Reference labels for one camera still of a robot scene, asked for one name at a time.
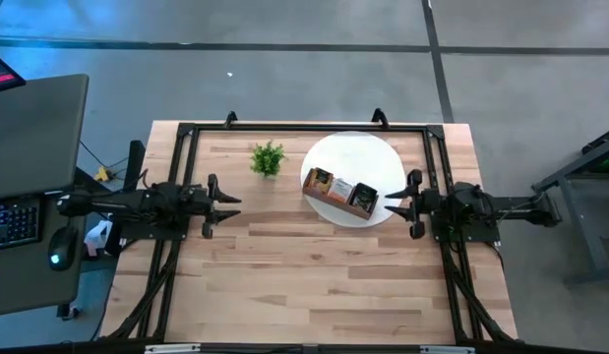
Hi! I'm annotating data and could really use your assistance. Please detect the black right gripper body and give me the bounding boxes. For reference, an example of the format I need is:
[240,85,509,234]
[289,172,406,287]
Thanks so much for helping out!
[406,169,444,242]

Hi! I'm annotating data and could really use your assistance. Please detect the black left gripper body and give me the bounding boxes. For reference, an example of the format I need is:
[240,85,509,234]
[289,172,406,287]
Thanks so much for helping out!
[188,172,220,241]

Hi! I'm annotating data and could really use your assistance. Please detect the dark foil tea packet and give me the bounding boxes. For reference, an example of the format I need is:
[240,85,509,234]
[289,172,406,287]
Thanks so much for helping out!
[350,183,378,211]

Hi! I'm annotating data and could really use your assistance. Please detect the white orange Tazo tea packet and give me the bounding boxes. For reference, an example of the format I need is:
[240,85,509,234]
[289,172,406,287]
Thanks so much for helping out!
[328,177,355,205]

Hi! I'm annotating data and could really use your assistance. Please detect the dark wooden tea box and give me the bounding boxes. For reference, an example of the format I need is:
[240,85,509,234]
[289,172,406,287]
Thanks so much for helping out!
[302,166,380,221]

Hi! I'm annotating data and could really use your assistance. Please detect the tan gold tea packet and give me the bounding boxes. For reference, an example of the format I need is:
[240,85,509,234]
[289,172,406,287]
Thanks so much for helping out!
[311,169,334,191]

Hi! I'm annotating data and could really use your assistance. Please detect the green plant in white pot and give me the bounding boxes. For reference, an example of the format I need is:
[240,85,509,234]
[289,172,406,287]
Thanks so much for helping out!
[249,140,286,179]

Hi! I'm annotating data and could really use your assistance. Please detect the white round plate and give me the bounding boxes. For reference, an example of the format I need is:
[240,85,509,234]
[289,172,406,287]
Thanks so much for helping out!
[299,130,408,228]

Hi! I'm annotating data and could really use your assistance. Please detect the white object under table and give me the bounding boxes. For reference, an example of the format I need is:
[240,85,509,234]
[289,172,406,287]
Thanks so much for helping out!
[83,219,113,260]

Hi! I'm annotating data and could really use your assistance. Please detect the black computer mouse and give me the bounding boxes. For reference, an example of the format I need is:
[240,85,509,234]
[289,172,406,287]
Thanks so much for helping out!
[47,225,80,272]

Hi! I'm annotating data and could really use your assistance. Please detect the desk caster wheel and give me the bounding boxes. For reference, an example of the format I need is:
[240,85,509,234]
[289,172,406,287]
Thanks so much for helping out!
[57,303,82,321]

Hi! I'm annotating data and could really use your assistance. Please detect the grey side desk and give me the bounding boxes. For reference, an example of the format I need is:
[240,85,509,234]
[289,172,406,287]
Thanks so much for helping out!
[0,73,90,319]

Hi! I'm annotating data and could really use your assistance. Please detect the black keyboard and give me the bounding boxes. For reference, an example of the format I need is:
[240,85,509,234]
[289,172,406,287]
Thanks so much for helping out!
[0,195,42,253]

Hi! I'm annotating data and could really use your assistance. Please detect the screen with pink display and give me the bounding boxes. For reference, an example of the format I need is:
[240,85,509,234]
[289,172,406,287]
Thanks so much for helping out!
[0,48,28,95]

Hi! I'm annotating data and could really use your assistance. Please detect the black upright post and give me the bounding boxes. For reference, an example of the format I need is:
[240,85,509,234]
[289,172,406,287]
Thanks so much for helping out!
[122,140,147,193]

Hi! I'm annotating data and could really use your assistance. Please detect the black aluminium table frame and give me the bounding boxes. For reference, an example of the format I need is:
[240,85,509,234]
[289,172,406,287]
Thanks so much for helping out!
[99,120,519,345]

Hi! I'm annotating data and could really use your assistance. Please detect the black floor cable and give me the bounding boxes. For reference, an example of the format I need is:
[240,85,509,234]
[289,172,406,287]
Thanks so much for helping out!
[80,140,131,183]

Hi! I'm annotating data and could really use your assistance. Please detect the silver bracket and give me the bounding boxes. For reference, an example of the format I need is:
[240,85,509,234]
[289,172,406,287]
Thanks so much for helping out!
[144,343,203,354]
[418,345,477,354]

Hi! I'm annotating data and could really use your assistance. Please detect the grey metal table frame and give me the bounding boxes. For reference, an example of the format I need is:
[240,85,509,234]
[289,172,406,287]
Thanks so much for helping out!
[531,125,609,286]

